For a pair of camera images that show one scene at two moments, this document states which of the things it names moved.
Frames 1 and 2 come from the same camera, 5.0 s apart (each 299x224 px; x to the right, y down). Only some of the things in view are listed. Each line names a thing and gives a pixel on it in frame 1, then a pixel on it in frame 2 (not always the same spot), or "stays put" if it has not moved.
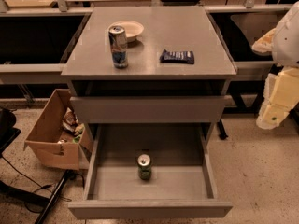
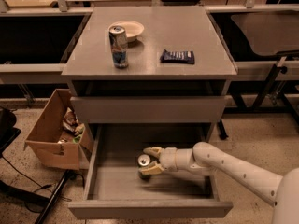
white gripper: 287,44 → 168,160
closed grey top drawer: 147,109 stays put
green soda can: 144,161 stays put
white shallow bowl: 133,29 stays put
